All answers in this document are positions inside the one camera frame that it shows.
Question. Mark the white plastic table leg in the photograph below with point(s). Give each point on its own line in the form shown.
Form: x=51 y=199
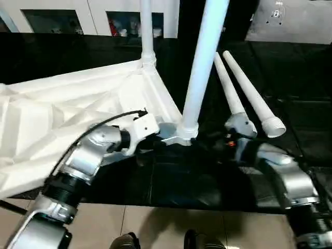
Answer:
x=249 y=90
x=205 y=64
x=225 y=83
x=147 y=26

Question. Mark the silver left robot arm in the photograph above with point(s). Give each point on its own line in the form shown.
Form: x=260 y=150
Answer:
x=85 y=155

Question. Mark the black table mat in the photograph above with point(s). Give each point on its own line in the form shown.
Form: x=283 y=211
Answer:
x=181 y=181

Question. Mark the white plastic table top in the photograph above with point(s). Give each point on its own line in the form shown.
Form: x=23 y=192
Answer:
x=64 y=103

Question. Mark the black cabinet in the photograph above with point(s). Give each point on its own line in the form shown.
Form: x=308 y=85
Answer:
x=238 y=20

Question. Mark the dark left robot foot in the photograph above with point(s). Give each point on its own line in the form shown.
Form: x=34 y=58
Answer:
x=125 y=241

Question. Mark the grey cushion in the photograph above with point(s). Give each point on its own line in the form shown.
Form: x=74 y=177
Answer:
x=298 y=23

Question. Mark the white glass-door cabinet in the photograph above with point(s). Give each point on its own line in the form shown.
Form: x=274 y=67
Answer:
x=90 y=10

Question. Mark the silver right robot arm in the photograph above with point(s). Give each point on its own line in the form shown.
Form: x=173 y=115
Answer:
x=293 y=176

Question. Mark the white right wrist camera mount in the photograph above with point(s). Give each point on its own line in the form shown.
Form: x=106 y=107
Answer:
x=241 y=127

